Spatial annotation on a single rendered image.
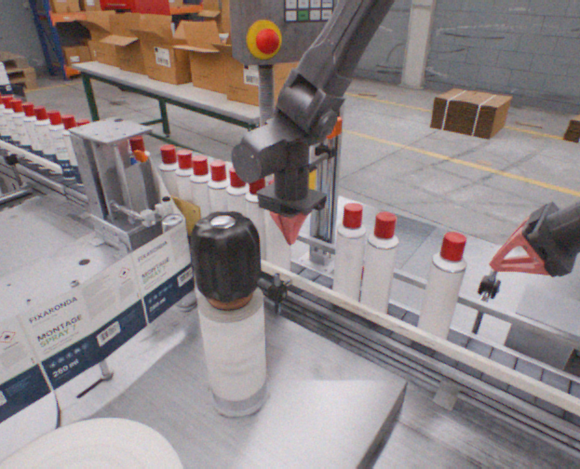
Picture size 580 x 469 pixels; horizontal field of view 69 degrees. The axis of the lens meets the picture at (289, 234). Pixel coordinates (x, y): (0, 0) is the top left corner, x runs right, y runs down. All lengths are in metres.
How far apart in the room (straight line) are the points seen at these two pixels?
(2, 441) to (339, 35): 0.69
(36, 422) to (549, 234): 0.72
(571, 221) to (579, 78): 5.51
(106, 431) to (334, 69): 0.49
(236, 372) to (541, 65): 5.83
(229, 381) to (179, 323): 0.23
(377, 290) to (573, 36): 5.48
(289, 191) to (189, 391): 0.34
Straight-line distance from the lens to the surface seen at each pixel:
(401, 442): 0.71
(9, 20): 8.30
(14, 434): 0.73
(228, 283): 0.48
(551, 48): 6.12
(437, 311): 0.72
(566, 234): 0.61
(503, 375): 0.74
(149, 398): 0.70
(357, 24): 0.58
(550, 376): 0.81
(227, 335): 0.54
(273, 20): 0.76
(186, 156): 0.95
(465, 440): 0.74
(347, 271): 0.76
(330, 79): 0.58
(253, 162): 0.59
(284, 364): 0.71
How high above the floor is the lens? 1.42
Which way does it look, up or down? 32 degrees down
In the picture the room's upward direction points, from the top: straight up
